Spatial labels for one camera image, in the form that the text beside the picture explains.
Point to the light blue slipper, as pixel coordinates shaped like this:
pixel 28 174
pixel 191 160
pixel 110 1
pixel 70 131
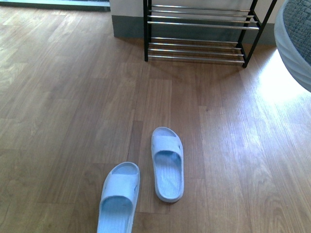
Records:
pixel 168 162
pixel 119 199

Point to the grey knit sneaker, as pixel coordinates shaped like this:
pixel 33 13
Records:
pixel 293 39

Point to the black metal shoe rack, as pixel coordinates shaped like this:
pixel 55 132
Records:
pixel 220 35

